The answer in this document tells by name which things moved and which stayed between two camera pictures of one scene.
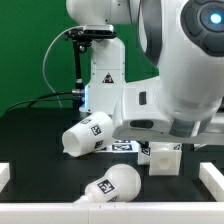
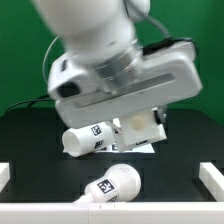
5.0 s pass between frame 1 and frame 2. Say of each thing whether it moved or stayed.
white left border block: stayed
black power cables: stayed
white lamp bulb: stayed
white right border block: stayed
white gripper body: moved
